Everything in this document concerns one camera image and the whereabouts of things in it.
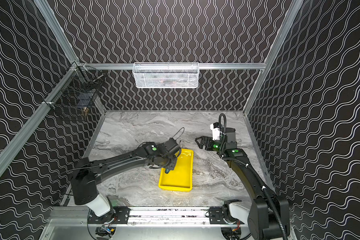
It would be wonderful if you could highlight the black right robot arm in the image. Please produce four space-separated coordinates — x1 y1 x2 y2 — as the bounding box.
195 128 290 240

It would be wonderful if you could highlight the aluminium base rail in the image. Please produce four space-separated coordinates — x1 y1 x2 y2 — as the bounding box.
86 205 244 226

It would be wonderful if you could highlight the aluminium right frame post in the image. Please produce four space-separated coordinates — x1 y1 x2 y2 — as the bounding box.
243 0 304 116

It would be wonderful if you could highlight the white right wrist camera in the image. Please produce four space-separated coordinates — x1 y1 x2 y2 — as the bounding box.
210 122 221 141

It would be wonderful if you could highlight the aluminium back crossbar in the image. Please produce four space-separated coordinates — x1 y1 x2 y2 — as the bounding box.
79 63 266 71

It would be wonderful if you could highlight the white wire mesh basket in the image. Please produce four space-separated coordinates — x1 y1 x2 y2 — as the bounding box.
133 68 200 89

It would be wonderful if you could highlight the black wire basket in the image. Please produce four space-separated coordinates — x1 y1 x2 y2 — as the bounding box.
46 66 105 122

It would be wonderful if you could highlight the aluminium left side rail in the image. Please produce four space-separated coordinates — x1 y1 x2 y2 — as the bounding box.
0 67 78 178

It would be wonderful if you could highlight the yellow plastic bin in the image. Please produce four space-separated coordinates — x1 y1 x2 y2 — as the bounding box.
159 149 194 192

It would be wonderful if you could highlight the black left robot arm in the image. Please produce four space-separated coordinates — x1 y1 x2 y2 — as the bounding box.
71 138 182 218

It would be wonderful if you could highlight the aluminium frame post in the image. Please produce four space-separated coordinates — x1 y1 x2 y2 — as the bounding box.
243 0 304 116
34 0 79 64

